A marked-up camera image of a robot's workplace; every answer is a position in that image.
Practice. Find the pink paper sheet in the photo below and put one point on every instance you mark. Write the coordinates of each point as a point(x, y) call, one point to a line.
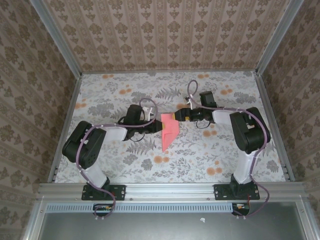
point(168, 135)

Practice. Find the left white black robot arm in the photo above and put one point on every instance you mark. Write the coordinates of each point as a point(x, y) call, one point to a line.
point(82, 147)

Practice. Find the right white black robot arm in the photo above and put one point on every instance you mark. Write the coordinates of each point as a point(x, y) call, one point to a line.
point(252, 132)

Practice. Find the grey metal sheet panel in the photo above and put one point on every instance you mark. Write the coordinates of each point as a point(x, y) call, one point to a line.
point(150, 227)

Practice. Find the floral patterned table cover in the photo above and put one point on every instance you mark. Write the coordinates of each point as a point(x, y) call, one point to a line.
point(112, 82)

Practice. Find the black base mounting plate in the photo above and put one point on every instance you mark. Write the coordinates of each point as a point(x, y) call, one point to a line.
point(222, 192)
point(117, 192)

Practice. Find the small electronics board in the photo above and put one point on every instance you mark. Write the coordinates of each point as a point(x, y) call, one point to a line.
point(241, 208)
point(102, 208)

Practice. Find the small white paper scrap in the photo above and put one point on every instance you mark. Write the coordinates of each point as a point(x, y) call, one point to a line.
point(202, 220)

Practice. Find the left white camera mount bracket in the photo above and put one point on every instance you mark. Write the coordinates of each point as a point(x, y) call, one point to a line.
point(149, 113)

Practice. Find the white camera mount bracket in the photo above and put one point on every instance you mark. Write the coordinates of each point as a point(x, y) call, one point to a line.
point(190, 102)
point(149, 113)

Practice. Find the right white camera mount bracket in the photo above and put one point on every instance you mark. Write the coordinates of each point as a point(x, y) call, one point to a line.
point(190, 102)

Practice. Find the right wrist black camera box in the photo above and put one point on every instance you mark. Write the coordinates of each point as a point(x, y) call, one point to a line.
point(208, 100)

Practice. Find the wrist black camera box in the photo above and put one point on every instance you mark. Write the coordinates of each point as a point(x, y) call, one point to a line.
point(133, 114)
point(208, 100)

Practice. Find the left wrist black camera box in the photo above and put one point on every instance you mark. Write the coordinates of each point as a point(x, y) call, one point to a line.
point(133, 114)

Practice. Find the thin aluminium edge rail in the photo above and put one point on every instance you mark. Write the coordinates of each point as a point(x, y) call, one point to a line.
point(170, 72)

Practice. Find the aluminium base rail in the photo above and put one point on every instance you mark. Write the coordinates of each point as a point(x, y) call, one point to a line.
point(170, 190)

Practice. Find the aluminium side rail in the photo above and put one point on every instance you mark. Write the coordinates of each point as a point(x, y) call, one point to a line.
point(267, 107)
point(72, 105)

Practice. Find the aluminium frame post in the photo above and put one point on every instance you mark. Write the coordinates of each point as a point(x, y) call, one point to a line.
point(58, 37)
point(277, 37)

